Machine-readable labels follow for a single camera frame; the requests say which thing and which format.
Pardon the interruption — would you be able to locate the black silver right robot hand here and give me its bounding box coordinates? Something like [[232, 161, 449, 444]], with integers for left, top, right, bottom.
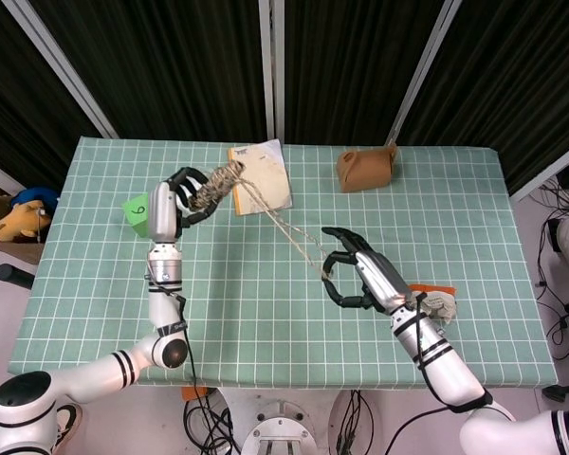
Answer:
[[321, 226, 416, 317]]

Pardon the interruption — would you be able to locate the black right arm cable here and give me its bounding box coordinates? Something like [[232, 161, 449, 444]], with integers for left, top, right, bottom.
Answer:
[[388, 291, 494, 449]]

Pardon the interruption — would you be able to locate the black floor cable bundle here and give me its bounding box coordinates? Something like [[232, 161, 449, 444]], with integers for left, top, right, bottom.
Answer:
[[182, 392, 242, 455], [535, 184, 569, 361], [336, 391, 376, 455]]

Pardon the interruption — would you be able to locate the yellow plush toy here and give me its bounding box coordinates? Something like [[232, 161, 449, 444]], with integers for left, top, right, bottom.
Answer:
[[0, 199, 53, 246]]

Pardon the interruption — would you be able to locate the blue plush toy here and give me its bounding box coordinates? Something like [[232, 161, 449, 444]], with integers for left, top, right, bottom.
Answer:
[[11, 187, 61, 209]]

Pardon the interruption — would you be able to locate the round metal robot base plate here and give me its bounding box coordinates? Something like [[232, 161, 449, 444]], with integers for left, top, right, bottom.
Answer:
[[240, 397, 331, 455]]

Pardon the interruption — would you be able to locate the crumpled orange white wrapper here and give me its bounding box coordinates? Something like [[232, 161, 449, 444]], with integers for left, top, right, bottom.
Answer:
[[407, 282, 457, 327]]

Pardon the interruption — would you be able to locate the black cylindrical handle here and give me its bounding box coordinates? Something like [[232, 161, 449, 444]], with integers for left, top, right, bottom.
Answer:
[[0, 264, 37, 289]]

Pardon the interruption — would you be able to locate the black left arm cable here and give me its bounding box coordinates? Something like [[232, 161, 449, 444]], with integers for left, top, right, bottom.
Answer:
[[144, 272, 205, 399]]

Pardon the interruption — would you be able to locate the braided rope bundle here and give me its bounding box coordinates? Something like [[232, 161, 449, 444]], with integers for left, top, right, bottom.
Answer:
[[187, 159, 336, 281]]

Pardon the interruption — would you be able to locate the green checked tablecloth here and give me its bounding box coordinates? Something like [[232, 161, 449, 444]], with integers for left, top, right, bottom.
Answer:
[[9, 136, 560, 392]]

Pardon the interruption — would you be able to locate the black stand foot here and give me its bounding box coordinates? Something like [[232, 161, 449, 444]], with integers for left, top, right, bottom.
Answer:
[[542, 384, 569, 404]]

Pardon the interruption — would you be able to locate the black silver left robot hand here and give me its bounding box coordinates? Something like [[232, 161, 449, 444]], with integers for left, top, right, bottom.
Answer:
[[146, 166, 219, 244]]

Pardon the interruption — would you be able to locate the green numbered cube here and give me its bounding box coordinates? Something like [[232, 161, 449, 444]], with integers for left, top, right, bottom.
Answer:
[[121, 192, 152, 238]]

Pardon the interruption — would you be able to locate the cream notebook with orange spine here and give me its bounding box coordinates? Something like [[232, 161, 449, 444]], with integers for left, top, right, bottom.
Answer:
[[226, 138, 295, 217]]

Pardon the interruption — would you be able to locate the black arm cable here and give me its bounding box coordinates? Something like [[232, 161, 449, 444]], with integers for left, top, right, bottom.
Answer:
[[144, 272, 205, 399], [388, 291, 494, 449]]

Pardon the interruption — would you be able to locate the black pleated curtain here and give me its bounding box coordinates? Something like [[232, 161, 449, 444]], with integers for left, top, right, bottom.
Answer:
[[400, 0, 569, 191], [283, 0, 451, 146], [0, 0, 106, 191], [30, 0, 267, 141]]

